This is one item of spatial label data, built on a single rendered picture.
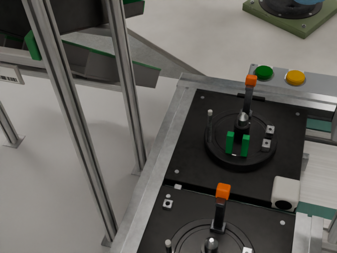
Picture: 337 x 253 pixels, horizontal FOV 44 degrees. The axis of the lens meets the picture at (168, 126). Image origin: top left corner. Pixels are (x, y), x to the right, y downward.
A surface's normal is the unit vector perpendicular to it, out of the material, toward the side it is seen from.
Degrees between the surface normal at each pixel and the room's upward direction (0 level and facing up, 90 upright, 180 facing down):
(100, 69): 90
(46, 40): 90
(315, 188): 0
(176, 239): 0
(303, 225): 0
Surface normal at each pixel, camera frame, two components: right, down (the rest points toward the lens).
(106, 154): -0.05, -0.66
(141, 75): 0.89, 0.31
